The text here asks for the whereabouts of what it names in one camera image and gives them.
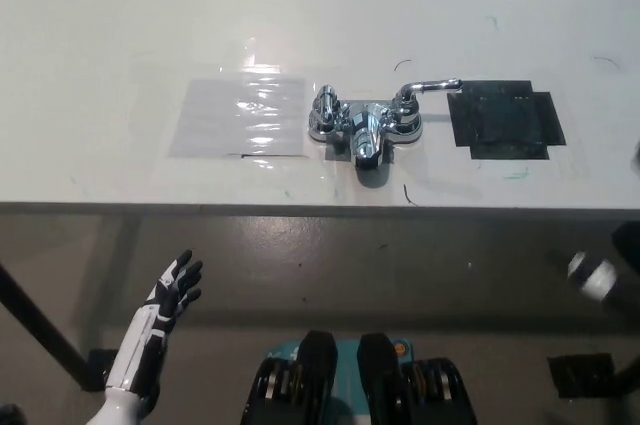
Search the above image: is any chrome faucet handle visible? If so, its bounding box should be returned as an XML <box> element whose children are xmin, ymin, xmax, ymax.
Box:
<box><xmin>314</xmin><ymin>84</ymin><xmax>342</xmax><ymax>124</ymax></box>
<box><xmin>396</xmin><ymin>77</ymin><xmax>462</xmax><ymax>114</ymax></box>

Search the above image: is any black table leg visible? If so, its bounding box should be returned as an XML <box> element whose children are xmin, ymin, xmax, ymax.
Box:
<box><xmin>0</xmin><ymin>261</ymin><xmax>104</xmax><ymax>392</ymax></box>

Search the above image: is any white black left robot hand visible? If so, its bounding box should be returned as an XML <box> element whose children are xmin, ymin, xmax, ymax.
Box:
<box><xmin>104</xmin><ymin>248</ymin><xmax>205</xmax><ymax>399</ymax></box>

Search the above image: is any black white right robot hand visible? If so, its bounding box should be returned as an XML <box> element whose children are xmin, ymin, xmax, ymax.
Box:
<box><xmin>567</xmin><ymin>222</ymin><xmax>640</xmax><ymax>304</ymax></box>

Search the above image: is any chrome faucet body with spout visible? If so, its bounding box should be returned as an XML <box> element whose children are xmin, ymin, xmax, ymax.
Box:
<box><xmin>307</xmin><ymin>98</ymin><xmax>424</xmax><ymax>169</ymax></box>

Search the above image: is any black tape patch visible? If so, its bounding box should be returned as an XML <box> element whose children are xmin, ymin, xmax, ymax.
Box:
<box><xmin>446</xmin><ymin>78</ymin><xmax>568</xmax><ymax>162</ymax></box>

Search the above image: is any black floor tape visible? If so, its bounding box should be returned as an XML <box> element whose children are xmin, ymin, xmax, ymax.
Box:
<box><xmin>546</xmin><ymin>353</ymin><xmax>625</xmax><ymax>399</ymax></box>
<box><xmin>86</xmin><ymin>346</ymin><xmax>122</xmax><ymax>392</ymax></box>

